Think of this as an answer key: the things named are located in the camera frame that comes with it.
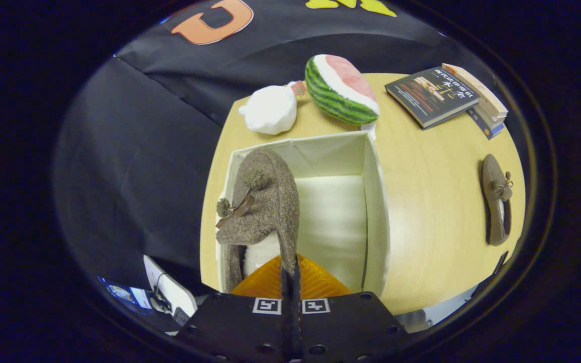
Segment grey fabric storage box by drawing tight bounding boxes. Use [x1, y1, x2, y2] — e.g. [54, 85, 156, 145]
[215, 130, 390, 299]

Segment white flat device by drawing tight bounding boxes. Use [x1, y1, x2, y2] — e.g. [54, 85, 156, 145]
[143, 255, 198, 319]

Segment black cover book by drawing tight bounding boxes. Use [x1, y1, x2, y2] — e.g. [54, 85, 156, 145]
[385, 66, 481, 130]

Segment colourful printed card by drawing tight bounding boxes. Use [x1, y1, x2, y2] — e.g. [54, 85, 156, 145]
[105, 282, 153, 310]

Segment white plush toy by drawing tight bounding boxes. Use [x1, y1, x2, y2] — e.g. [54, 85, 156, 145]
[239, 85, 299, 136]

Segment blue cover book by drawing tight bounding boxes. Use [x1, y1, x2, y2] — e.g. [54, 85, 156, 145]
[467, 107, 504, 140]

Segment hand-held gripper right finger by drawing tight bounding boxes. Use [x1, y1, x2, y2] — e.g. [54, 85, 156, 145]
[293, 255, 407, 363]

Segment black table bracket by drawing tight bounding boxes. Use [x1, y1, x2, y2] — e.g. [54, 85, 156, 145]
[492, 251, 509, 276]

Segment watermelon slice plush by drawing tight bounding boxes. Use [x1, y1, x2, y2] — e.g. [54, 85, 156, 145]
[305, 54, 380, 128]

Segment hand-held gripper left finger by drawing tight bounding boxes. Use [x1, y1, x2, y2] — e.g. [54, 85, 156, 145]
[177, 255, 292, 363]

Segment brown fuzzy shoe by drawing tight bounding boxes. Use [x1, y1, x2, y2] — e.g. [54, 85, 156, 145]
[481, 154, 514, 247]
[215, 148, 301, 293]

